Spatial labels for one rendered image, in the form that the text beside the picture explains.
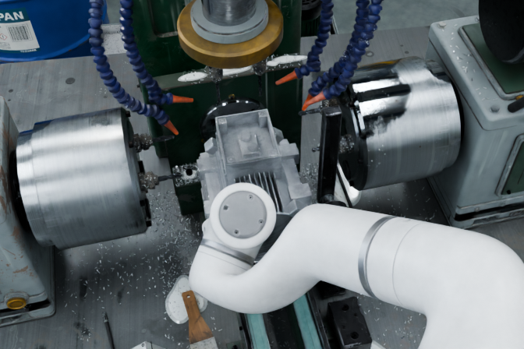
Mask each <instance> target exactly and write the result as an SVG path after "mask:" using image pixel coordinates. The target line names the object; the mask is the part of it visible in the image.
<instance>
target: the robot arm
mask: <svg viewBox="0 0 524 349"><path fill-rule="evenodd" d="M275 221H276V210H275V207H274V203H273V201H272V199H271V197H270V196H269V195H268V194H267V193H266V192H265V191H264V190H263V189H262V188H260V187H258V186H256V185H253V184H250V183H236V184H233V185H230V186H228V187H226V188H224V189H223V190H221V191H220V192H219V193H218V195H217V196H216V197H215V199H214V202H213V203H212V206H211V211H210V216H209V219H207V220H205V221H204V222H203V225H202V231H203V234H201V237H202V241H201V243H200V246H199V248H198V250H197V253H196V256H195V258H194V260H193V264H192V266H191V269H190V272H189V285H190V287H191V289H192V290H193V291H194V292H195V293H196V295H199V296H200V297H202V298H204V299H206V300H208V301H210V302H212V303H213V304H216V305H220V306H221V307H223V308H227V309H230V310H232V311H236V312H241V313H248V314H261V313H267V312H273V311H275V310H278V309H280V308H283V307H285V306H287V305H289V304H291V303H293V302H294V301H295V300H297V299H298V298H300V297H301V296H303V295H304V294H305V293H306V292H307V291H309V290H310V289H311V288H312V287H313V286H314V285H316V284H317V283H318V282H319V281H321V280H322V281H325V282H328V283H330V284H334V285H337V286H339V287H343V288H346V289H348V290H350V291H355V292H357V293H360V294H364V295H366V296H369V297H372V298H376V299H378V300H381V301H385V302H387V303H390V304H393V305H397V306H400V307H403V308H407V309H409V310H412V311H414V312H418V313H421V314H424V315H425V316H426V318H427V326H426V329H425V332H424V335H423V339H422V340H421V343H420V345H419V348H418V349H524V263H523V261H522V260H521V259H520V258H519V256H518V255H517V254H516V253H515V252H514V251H513V250H512V249H510V248H509V247H508V246H507V245H506V244H504V243H502V242H501V241H498V240H497V239H495V238H492V237H490V236H488V235H485V234H481V233H477V232H475V231H468V230H464V229H460V228H456V227H449V226H444V225H440V224H433V223H429V222H425V221H421V220H413V219H409V218H404V217H397V216H392V215H387V214H382V213H374V212H370V211H365V210H356V209H352V208H347V207H343V206H334V205H329V204H313V205H310V206H307V207H305V208H303V209H302V210H300V211H299V212H298V213H297V214H296V215H295V216H294V217H293V218H292V219H291V221H290V222H289V224H288V225H287V226H286V228H285V229H284V231H283V232H282V233H281V235H280V237H279V238H278V240H277V241H276V242H275V243H274V245H273V246H272V247H271V248H270V250H269V251H268V252H267V254H266V255H265V256H264V257H263V258H262V259H261V260H260V261H259V262H258V263H257V264H256V265H255V266H254V267H252V266H253V263H254V261H255V258H256V257H257V253H258V252H259V250H260V247H261V246H262V244H263V243H264V241H265V240H267V238H268V237H269V236H270V234H271V232H272V231H273V229H274V226H275Z"/></svg>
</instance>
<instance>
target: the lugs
mask: <svg viewBox="0 0 524 349"><path fill-rule="evenodd" d="M273 130H274V134H275V137H276V140H277V143H278V144H279V143H280V142H281V141H282V140H283V139H284V136H283V134H282V131H281V130H279V129H276V128H275V127H273ZM204 148H205V152H206V153H209V154H211V155H214V154H215V153H216V152H217V151H218V145H217V142H216V139H215V138H213V137H211V138H210V139H209V140H208V141H206V143H205V144H204ZM287 207H288V210H289V215H292V216H295V215H296V214H297V213H298V212H299V211H300V210H302V209H303V208H305V207H304V205H303V203H301V202H300V201H297V200H295V199H294V200H293V201H291V202H290V203H289V204H288V205H287Z"/></svg>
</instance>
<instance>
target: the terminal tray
mask: <svg viewBox="0 0 524 349"><path fill-rule="evenodd" d="M261 112H263V113H264V115H260V113H261ZM221 119H224V120H225V121H224V122H220V120H221ZM215 123H216V130H217V132H216V133H215V135H216V142H217V145H218V154H219V157H220V162H221V169H222V171H223V176H224V181H225V187H227V186H230V185H233V184H234V179H235V183H239V178H240V180H241V182H243V181H244V176H245V178H246V180H249V175H250V178H251V179H252V178H253V174H255V177H256V178H258V173H260V177H261V178H263V177H264V173H265V177H266V178H268V172H270V176H271V178H273V172H274V174H275V177H276V178H278V179H281V154H280V151H279V148H278V143H277V140H276V137H275V134H274V130H273V126H272V124H271V119H270V115H269V113H268V109H263V110H258V111H248V112H243V113H238V114H233V115H225V116H219V117H215ZM272 150H274V151H275V154H271V151H272ZM230 157H232V158H233V161H229V160H228V159H229V158H230Z"/></svg>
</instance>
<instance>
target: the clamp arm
mask: <svg viewBox="0 0 524 349"><path fill-rule="evenodd" d="M341 125H342V110H341V108H340V106H339V105H336V106H332V107H327V108H323V109H322V122H321V134H320V158H319V170H318V183H317V201H318V203H319V204H324V199H325V200H328V199H329V198H328V197H329V196H330V199H333V201H334V197H335V182H336V174H337V165H338V150H339V142H340V133H341ZM324 197H325V198H324Z"/></svg>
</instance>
